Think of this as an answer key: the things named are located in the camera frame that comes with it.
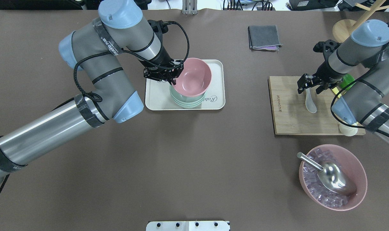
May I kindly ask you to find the white garlic toy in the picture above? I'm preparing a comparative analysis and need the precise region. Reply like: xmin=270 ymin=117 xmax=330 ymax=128
xmin=338 ymin=122 xmax=358 ymax=137

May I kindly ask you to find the cream serving tray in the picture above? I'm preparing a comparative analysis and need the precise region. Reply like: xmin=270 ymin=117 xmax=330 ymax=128
xmin=145 ymin=59 xmax=226 ymax=111

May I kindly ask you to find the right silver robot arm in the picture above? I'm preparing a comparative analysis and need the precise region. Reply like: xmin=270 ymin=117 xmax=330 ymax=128
xmin=297 ymin=19 xmax=389 ymax=144

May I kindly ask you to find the green bowl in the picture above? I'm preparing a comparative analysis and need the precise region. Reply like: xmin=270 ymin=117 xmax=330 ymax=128
xmin=169 ymin=86 xmax=206 ymax=108

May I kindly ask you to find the wooden mug tree stand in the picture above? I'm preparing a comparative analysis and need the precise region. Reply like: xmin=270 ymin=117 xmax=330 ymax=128
xmin=332 ymin=0 xmax=389 ymax=43

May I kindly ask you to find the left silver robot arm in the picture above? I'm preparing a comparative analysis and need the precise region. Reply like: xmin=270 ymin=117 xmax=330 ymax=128
xmin=0 ymin=0 xmax=188 ymax=185

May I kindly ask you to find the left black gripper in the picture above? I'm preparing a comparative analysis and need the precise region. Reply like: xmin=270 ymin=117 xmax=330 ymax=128
xmin=143 ymin=59 xmax=184 ymax=85

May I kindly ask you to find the small pink bowl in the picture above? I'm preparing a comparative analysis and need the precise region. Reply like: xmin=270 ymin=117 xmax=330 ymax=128
xmin=172 ymin=57 xmax=212 ymax=97

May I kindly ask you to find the white ceramic spoon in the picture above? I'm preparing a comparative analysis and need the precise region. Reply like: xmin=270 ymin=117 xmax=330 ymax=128
xmin=305 ymin=88 xmax=317 ymax=114

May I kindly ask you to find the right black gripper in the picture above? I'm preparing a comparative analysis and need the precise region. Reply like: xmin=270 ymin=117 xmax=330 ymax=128
xmin=297 ymin=39 xmax=342 ymax=95

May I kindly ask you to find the wooden cutting board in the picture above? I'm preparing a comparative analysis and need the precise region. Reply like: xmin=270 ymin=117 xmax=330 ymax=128
xmin=268 ymin=76 xmax=366 ymax=135

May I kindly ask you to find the metal scoop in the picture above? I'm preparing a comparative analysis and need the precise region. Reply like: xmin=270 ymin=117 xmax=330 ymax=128
xmin=297 ymin=152 xmax=357 ymax=196

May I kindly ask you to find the grey folded cloth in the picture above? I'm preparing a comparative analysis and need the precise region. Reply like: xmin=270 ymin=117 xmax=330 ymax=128
xmin=248 ymin=25 xmax=282 ymax=51

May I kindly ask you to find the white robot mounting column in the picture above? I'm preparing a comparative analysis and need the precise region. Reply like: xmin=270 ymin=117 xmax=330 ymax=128
xmin=146 ymin=220 xmax=231 ymax=231

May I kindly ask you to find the large pink bowl with ice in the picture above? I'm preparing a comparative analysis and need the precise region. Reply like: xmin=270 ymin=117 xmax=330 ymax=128
xmin=296 ymin=144 xmax=368 ymax=211

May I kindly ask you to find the green toy pepper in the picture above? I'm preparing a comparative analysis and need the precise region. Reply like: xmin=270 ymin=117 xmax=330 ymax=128
xmin=339 ymin=73 xmax=355 ymax=89

